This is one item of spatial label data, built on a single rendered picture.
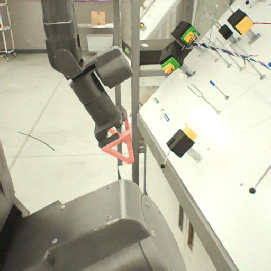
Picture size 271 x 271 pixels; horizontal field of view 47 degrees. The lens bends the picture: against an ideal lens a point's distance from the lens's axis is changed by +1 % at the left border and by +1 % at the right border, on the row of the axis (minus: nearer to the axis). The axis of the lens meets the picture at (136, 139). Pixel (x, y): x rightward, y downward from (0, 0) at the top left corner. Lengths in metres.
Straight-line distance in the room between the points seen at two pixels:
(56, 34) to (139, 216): 0.49
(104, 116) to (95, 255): 0.50
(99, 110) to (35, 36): 7.54
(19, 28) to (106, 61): 7.61
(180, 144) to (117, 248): 0.73
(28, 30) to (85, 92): 7.56
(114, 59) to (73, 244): 0.50
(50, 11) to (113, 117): 0.23
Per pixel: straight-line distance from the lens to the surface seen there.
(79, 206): 0.19
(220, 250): 0.75
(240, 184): 0.80
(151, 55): 1.52
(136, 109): 1.51
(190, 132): 0.88
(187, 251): 1.11
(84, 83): 0.64
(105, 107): 0.65
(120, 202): 0.17
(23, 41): 8.24
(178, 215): 1.13
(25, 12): 8.15
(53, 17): 0.62
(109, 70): 0.63
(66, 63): 0.62
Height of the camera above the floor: 1.38
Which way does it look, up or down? 25 degrees down
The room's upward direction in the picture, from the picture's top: straight up
